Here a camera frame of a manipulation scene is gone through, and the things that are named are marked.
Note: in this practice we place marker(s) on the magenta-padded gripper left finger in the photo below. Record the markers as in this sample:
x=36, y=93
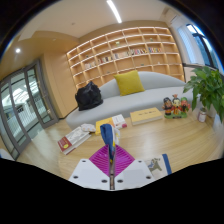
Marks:
x=90, y=173

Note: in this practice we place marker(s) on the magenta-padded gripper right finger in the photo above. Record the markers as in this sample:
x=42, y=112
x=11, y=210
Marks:
x=133, y=173

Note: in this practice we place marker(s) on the white towel with animal print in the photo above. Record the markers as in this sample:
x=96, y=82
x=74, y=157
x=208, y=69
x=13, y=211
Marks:
x=108, y=133

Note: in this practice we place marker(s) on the red and white book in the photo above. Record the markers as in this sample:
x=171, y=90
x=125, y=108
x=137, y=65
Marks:
x=73, y=140

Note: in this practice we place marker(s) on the small patterned pouch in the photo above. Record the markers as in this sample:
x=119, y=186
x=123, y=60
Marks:
x=88, y=127

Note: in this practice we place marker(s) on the yellow and orange book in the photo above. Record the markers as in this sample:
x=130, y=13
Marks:
x=118, y=120

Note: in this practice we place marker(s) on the flat yellow book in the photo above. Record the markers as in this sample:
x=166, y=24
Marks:
x=146, y=116

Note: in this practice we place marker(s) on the grey curved sofa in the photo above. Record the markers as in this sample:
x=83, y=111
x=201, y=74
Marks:
x=133, y=101

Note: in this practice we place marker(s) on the black bag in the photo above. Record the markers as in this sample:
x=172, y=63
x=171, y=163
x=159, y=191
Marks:
x=88, y=96

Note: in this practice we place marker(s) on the colourful figurine group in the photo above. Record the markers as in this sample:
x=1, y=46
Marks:
x=176, y=107

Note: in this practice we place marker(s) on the small white pot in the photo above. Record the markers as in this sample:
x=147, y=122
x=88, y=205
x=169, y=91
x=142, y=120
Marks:
x=202, y=115

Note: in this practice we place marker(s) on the yellow cushion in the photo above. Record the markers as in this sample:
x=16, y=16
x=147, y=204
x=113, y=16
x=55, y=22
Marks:
x=129, y=82

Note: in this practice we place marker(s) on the grey-framed glass doors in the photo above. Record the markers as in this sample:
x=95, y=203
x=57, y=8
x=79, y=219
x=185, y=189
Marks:
x=23, y=106

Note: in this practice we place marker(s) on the green potted plant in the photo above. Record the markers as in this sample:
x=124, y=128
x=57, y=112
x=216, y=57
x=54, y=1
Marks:
x=206, y=88

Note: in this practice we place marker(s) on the round ceiling spotlight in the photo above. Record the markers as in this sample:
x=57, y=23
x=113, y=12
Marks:
x=17, y=50

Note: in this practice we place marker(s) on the window with white curtain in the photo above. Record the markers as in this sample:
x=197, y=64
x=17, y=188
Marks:
x=196, y=45

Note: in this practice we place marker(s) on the long ceiling light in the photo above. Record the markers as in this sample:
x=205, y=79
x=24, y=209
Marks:
x=114, y=10

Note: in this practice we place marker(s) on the wooden wall shelf unit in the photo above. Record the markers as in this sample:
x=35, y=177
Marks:
x=133, y=50

